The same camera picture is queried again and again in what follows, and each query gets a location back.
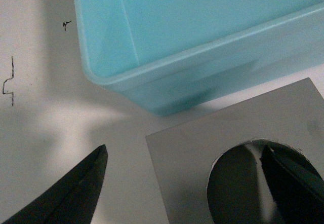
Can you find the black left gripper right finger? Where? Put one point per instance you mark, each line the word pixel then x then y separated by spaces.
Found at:
pixel 295 185

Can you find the gray block with round hole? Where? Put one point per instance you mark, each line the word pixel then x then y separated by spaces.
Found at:
pixel 230 140

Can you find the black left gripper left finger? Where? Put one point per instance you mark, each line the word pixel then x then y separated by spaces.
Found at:
pixel 73 198

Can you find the light blue plastic box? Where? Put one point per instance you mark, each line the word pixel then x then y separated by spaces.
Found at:
pixel 170 55

